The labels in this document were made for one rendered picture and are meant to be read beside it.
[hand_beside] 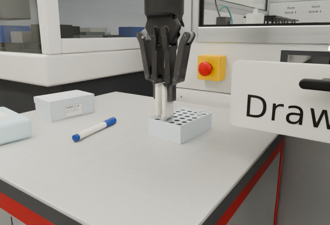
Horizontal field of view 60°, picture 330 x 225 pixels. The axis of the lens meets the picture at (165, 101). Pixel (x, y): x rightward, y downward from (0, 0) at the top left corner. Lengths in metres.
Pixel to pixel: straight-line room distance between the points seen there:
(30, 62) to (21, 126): 0.45
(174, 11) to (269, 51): 0.36
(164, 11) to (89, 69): 0.62
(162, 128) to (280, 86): 0.25
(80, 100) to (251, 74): 0.47
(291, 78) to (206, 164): 0.19
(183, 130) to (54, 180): 0.25
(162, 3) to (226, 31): 0.35
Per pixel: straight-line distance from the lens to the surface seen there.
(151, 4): 0.54
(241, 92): 0.48
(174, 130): 0.56
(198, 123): 0.61
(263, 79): 0.47
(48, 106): 0.75
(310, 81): 0.42
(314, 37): 0.79
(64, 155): 0.55
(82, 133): 0.61
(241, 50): 0.83
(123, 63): 1.23
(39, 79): 1.03
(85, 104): 0.79
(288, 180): 0.89
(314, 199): 0.90
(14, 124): 0.64
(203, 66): 0.80
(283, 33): 0.81
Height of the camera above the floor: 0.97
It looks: 13 degrees down
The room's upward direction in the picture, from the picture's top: straight up
